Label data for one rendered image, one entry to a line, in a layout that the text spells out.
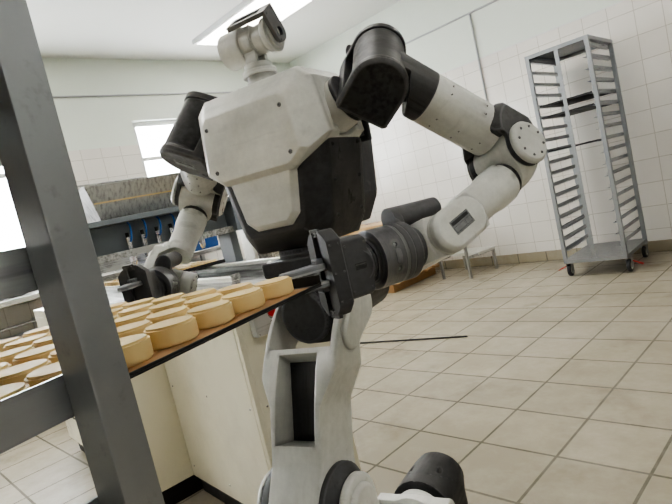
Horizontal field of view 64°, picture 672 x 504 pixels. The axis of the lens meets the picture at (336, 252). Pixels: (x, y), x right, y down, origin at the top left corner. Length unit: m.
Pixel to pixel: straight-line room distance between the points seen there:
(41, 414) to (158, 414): 1.93
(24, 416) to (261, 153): 0.64
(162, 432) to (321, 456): 1.48
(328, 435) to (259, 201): 0.42
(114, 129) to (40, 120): 5.65
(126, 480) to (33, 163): 0.22
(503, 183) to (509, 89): 4.74
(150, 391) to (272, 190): 1.50
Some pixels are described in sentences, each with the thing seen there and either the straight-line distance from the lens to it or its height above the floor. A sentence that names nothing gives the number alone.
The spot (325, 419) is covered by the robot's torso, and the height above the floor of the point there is 0.69.
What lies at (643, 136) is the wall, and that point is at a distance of 5.25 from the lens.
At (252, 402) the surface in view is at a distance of 1.72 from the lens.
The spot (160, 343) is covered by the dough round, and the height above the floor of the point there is 0.96.
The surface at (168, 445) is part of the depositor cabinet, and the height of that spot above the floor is 0.25.
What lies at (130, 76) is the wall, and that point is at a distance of 6.32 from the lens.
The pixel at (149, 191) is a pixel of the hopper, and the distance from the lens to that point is 2.36.
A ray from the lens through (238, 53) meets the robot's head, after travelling 1.04.
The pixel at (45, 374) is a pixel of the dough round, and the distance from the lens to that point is 0.46.
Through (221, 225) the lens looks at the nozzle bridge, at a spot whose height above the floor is 1.06.
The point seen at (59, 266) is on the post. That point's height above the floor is 1.05.
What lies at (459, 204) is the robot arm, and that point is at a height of 1.00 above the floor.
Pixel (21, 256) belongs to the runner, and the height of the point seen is 1.06.
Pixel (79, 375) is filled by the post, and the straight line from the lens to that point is 0.40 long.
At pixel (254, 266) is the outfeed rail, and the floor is 0.88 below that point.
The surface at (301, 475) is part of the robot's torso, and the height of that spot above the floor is 0.62.
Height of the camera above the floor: 1.05
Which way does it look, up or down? 5 degrees down
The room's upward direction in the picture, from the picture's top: 13 degrees counter-clockwise
